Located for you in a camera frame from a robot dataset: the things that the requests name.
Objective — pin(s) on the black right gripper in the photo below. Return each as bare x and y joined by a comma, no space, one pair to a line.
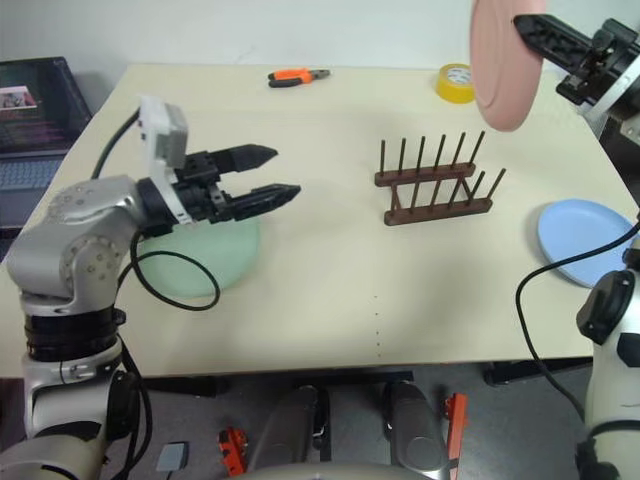
600,65

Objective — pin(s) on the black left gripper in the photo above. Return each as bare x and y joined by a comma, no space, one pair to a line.
200,197

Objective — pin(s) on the pink plate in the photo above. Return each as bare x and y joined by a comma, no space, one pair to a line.
500,75

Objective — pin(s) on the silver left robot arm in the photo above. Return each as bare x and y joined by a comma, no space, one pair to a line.
75,235

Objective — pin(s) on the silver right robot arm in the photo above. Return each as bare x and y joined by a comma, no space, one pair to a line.
612,350

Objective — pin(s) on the brown wooden dish rack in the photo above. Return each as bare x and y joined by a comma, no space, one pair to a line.
435,212

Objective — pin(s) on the green plate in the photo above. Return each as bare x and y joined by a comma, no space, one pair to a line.
235,255

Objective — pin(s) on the orange and black pliers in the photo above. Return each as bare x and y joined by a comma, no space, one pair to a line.
287,76

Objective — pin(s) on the yellow tape roll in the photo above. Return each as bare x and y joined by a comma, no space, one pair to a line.
450,92

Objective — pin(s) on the blue plate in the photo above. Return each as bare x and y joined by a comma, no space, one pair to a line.
580,230

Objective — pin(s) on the open laptop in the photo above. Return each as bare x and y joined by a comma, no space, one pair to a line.
30,115

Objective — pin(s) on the grey rounded shape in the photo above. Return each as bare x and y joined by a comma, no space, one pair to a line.
285,430
420,430

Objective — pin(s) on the orange and black clamp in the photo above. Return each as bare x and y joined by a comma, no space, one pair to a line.
232,450
456,430

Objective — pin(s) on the small grey box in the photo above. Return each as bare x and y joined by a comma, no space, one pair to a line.
172,456

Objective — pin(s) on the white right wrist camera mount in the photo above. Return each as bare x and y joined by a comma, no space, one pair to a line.
612,95

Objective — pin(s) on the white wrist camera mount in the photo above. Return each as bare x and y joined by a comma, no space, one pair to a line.
612,95
165,130

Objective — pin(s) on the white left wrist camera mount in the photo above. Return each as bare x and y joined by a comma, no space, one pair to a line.
165,130

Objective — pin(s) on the black table frame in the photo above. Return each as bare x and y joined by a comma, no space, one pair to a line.
280,382

